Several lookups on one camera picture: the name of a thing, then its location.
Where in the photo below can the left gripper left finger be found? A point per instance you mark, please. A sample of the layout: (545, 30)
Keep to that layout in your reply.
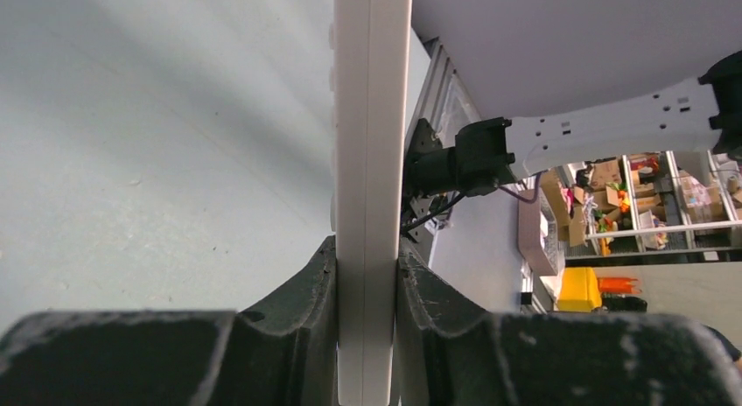
(279, 351)

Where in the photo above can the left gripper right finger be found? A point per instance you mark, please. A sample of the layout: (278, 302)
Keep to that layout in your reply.
(451, 351)

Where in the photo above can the white remote control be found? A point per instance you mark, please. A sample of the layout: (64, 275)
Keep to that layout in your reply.
(371, 44)

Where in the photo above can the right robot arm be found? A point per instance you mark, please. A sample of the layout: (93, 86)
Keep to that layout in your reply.
(697, 114)

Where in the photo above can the yellow bin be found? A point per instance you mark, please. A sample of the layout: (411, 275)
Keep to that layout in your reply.
(579, 291)

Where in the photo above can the storage shelf with boxes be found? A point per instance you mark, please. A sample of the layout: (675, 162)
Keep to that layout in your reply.
(646, 208)

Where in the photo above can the aluminium frame rail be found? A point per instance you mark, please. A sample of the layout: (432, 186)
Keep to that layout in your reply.
(443, 106)

